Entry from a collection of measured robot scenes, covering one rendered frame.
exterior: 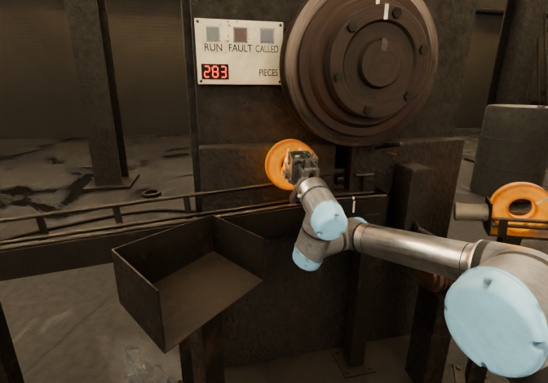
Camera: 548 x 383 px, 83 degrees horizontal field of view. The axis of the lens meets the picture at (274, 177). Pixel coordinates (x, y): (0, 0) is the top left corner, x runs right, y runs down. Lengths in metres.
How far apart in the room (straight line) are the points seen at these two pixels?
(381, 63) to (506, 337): 0.65
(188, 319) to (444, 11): 1.21
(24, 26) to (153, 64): 2.24
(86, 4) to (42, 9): 4.03
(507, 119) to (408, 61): 2.68
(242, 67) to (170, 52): 6.04
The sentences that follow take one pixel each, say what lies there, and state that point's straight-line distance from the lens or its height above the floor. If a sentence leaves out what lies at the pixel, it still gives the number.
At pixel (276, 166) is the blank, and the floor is 0.82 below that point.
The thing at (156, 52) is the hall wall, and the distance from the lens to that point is 7.04.
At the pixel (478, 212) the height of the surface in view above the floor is 0.68.
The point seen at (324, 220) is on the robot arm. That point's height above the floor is 0.79.
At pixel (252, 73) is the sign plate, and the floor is 1.09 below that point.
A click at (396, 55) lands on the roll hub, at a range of 0.91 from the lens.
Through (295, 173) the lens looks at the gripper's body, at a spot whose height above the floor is 0.84.
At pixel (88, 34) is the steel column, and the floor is 1.49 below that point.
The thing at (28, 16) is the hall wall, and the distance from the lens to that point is 7.68.
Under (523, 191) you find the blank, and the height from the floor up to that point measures 0.76.
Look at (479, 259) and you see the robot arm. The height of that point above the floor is 0.78.
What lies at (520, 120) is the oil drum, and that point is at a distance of 3.56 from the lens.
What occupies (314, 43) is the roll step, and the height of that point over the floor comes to 1.16.
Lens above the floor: 1.06
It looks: 17 degrees down
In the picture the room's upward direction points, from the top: straight up
